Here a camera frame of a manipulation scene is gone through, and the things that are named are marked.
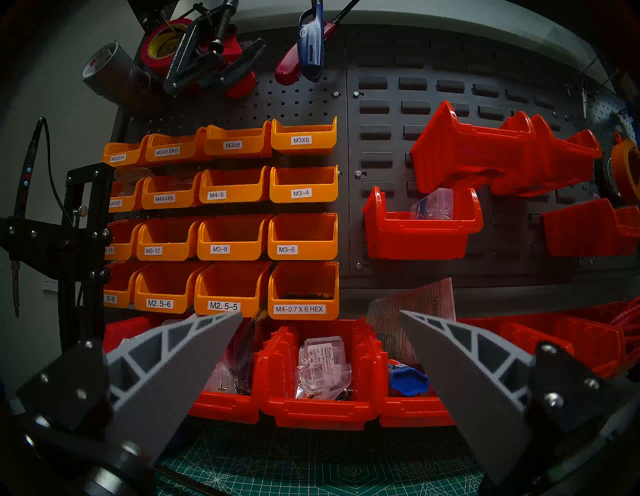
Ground orange tape roll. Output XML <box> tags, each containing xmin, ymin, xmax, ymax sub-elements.
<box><xmin>611</xmin><ymin>140</ymin><xmax>640</xmax><ymax>205</ymax></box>

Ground clear bag of dark parts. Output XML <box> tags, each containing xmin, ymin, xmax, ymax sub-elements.
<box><xmin>217</xmin><ymin>310</ymin><xmax>271</xmax><ymax>396</ymax></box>

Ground clear plastic hardware bag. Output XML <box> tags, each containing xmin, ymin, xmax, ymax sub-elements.
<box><xmin>295</xmin><ymin>336</ymin><xmax>352</xmax><ymax>402</ymax></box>

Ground black bar clamp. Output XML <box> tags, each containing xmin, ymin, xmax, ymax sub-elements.
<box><xmin>164</xmin><ymin>0</ymin><xmax>266</xmax><ymax>96</ymax></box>

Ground yellow plastic parts bin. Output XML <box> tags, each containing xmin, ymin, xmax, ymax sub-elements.
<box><xmin>204</xmin><ymin>121</ymin><xmax>273</xmax><ymax>159</ymax></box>
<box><xmin>194</xmin><ymin>261</ymin><xmax>273</xmax><ymax>318</ymax></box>
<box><xmin>271</xmin><ymin>117</ymin><xmax>338</xmax><ymax>156</ymax></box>
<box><xmin>109</xmin><ymin>178</ymin><xmax>148</xmax><ymax>214</ymax></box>
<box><xmin>267</xmin><ymin>261</ymin><xmax>341</xmax><ymax>322</ymax></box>
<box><xmin>145</xmin><ymin>128</ymin><xmax>208</xmax><ymax>164</ymax></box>
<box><xmin>102</xmin><ymin>136</ymin><xmax>151</xmax><ymax>167</ymax></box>
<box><xmin>199</xmin><ymin>167</ymin><xmax>272</xmax><ymax>205</ymax></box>
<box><xmin>136</xmin><ymin>218</ymin><xmax>206</xmax><ymax>262</ymax></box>
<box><xmin>134</xmin><ymin>262</ymin><xmax>208</xmax><ymax>315</ymax></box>
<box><xmin>196</xmin><ymin>215</ymin><xmax>273</xmax><ymax>262</ymax></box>
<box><xmin>105</xmin><ymin>220</ymin><xmax>148</xmax><ymax>262</ymax></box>
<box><xmin>141</xmin><ymin>172</ymin><xmax>203</xmax><ymax>211</ymax></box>
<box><xmin>267</xmin><ymin>213</ymin><xmax>339</xmax><ymax>262</ymax></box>
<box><xmin>102</xmin><ymin>261</ymin><xmax>151</xmax><ymax>308</ymax></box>
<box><xmin>270</xmin><ymin>166</ymin><xmax>340</xmax><ymax>204</ymax></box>

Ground grey pegboard back panel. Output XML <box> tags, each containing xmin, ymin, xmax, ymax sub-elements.
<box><xmin>112</xmin><ymin>25</ymin><xmax>640</xmax><ymax>301</ymax></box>

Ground black metal fixture stand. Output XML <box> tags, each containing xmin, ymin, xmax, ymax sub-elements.
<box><xmin>0</xmin><ymin>163</ymin><xmax>116</xmax><ymax>351</ymax></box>

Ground clear plastic parts bag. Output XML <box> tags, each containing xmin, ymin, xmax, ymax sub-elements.
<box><xmin>410</xmin><ymin>188</ymin><xmax>455</xmax><ymax>222</ymax></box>

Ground black tripod rods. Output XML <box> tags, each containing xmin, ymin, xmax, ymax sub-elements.
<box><xmin>155</xmin><ymin>462</ymin><xmax>226</xmax><ymax>496</ymax></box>

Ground small blue plastic part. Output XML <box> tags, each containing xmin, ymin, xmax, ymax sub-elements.
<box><xmin>387</xmin><ymin>362</ymin><xmax>431</xmax><ymax>398</ymax></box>

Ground grey duct tape roll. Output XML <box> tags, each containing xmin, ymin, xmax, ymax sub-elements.
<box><xmin>81</xmin><ymin>43</ymin><xmax>151</xmax><ymax>108</ymax></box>

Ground green cutting mat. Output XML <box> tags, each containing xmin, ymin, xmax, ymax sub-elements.
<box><xmin>150</xmin><ymin>420</ymin><xmax>486</xmax><ymax>496</ymax></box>

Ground grey overhead workbench shelf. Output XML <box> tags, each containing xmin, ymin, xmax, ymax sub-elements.
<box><xmin>230</xmin><ymin>0</ymin><xmax>616</xmax><ymax>86</ymax></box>

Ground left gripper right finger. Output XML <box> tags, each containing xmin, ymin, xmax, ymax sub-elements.
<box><xmin>398</xmin><ymin>310</ymin><xmax>621</xmax><ymax>488</ymax></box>

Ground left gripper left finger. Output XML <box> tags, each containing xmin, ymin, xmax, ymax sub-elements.
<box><xmin>17</xmin><ymin>311</ymin><xmax>243</xmax><ymax>463</ymax></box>

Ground red plastic storage bin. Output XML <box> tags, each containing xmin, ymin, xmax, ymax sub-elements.
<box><xmin>541</xmin><ymin>199</ymin><xmax>640</xmax><ymax>258</ymax></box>
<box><xmin>257</xmin><ymin>320</ymin><xmax>379</xmax><ymax>432</ymax></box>
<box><xmin>187</xmin><ymin>312</ymin><xmax>268</xmax><ymax>426</ymax></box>
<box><xmin>103</xmin><ymin>315</ymin><xmax>176</xmax><ymax>351</ymax></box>
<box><xmin>462</xmin><ymin>315</ymin><xmax>626</xmax><ymax>378</ymax></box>
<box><xmin>410</xmin><ymin>101</ymin><xmax>537</xmax><ymax>196</ymax></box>
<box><xmin>372</xmin><ymin>325</ymin><xmax>458</xmax><ymax>429</ymax></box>
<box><xmin>362</xmin><ymin>187</ymin><xmax>484</xmax><ymax>261</ymax></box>
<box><xmin>490</xmin><ymin>114</ymin><xmax>603</xmax><ymax>197</ymax></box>
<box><xmin>565</xmin><ymin>300</ymin><xmax>640</xmax><ymax>341</ymax></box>

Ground red yellow tape roll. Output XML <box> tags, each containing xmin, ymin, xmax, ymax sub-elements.
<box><xmin>141</xmin><ymin>18</ymin><xmax>196</xmax><ymax>76</ymax></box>

